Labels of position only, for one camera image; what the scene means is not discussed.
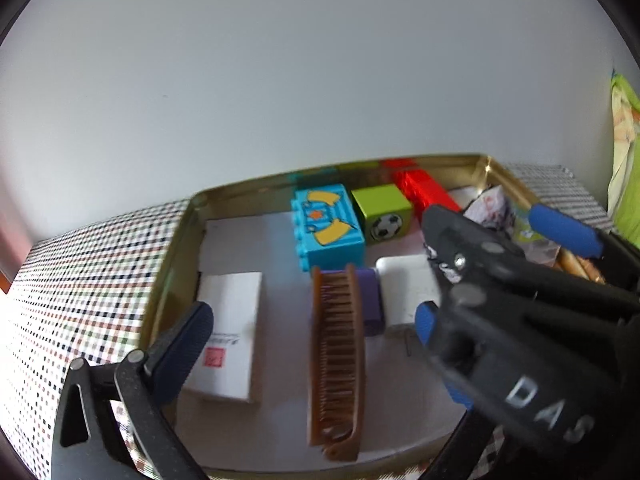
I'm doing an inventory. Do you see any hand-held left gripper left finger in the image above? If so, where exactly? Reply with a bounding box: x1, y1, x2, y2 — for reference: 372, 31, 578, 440
50, 301, 215, 480

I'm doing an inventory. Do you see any brown comb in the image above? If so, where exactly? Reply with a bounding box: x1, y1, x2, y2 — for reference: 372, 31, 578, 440
307, 264, 366, 462

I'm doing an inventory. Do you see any checkered tablecloth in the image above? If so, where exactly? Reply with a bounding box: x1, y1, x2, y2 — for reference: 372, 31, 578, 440
0, 162, 613, 480

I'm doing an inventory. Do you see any golden tin box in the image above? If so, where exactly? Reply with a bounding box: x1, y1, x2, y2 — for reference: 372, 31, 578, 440
141, 154, 616, 480

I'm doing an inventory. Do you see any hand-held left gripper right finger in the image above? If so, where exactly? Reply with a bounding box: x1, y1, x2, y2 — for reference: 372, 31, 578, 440
415, 301, 506, 480

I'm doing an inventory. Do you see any brown pack with rubber band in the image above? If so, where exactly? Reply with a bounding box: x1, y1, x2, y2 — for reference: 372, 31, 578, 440
555, 247, 606, 286

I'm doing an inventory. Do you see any white charger plug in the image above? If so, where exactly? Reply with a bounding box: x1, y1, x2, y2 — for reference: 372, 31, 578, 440
375, 254, 443, 356

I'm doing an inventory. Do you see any green printed cloth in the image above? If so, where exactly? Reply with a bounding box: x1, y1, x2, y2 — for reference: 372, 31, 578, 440
607, 72, 640, 248

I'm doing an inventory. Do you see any red toy brick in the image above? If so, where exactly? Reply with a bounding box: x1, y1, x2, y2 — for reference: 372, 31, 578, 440
391, 169, 462, 213

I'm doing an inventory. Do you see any white paper sheet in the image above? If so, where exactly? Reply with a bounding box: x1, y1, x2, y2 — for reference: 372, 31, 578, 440
197, 187, 471, 466

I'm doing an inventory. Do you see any clear case with green card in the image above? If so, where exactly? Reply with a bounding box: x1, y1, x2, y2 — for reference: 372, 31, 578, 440
515, 210, 561, 263

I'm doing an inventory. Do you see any white cardboard box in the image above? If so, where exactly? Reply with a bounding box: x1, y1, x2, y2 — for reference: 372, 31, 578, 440
181, 271, 263, 405

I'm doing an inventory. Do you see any purple eraser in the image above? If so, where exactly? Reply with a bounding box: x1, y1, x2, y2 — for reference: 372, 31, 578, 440
357, 267, 385, 338

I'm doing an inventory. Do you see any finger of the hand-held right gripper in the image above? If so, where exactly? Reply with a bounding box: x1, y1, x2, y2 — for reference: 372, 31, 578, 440
529, 204, 640, 293
422, 205, 533, 311

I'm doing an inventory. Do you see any green toy block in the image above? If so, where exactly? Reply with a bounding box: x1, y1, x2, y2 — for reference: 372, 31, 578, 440
351, 184, 413, 246

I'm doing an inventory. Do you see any blue printed toy brick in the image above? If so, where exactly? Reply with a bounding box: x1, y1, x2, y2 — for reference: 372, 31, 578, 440
291, 183, 367, 272

